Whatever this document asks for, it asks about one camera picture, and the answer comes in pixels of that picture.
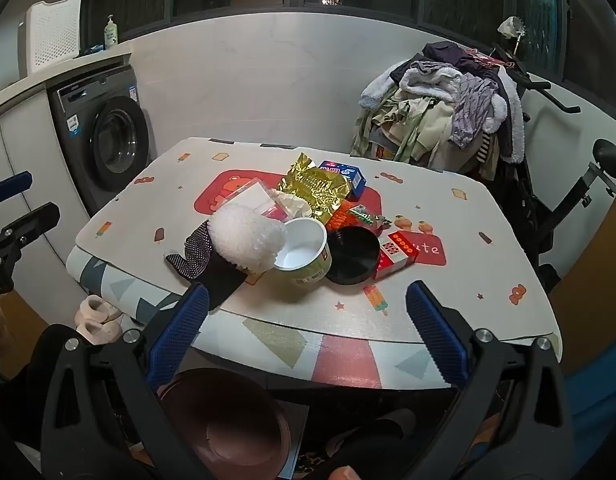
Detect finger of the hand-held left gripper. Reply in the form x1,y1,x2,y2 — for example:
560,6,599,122
0,171,34,207
0,202,62,266

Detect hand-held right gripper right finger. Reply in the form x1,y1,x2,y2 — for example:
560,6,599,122
405,280,576,480

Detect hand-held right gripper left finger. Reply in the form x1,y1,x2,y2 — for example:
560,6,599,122
40,282,213,480

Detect black dotted sock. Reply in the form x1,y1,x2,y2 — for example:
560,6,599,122
165,222,249,311

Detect red cardboard box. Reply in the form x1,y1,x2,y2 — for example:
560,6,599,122
373,232,419,281

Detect black round lid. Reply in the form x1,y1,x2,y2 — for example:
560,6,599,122
325,226,382,286

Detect white foam net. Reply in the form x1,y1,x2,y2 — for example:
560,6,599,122
209,205,289,276

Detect white instant noodle cup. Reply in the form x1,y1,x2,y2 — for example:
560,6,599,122
274,217,333,288

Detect clear red-edged plastic package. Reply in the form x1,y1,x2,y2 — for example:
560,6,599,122
213,177,283,223

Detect white counter cabinet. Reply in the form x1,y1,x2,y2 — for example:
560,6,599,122
0,42,134,311

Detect pink fluffy slipper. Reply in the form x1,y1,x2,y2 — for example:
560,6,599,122
83,317,125,346
74,294,124,326

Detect grey washing machine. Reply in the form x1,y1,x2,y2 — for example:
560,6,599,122
47,64,156,218

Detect orange snack packet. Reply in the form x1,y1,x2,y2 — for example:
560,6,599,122
325,205,361,233

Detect white laundry basket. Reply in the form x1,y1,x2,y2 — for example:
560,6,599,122
18,0,84,78

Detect black exercise bike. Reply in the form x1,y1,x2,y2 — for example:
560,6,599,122
488,35,616,291

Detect blue cardboard box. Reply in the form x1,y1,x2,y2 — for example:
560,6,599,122
318,159,367,198

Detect hand soap pump bottle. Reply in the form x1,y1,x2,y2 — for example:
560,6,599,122
103,14,120,51

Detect blue cloth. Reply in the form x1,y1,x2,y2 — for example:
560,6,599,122
562,355,616,480

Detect gold foil bag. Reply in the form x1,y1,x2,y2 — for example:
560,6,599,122
280,152,356,223

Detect pile of clothes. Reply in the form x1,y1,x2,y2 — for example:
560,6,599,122
350,41,526,181

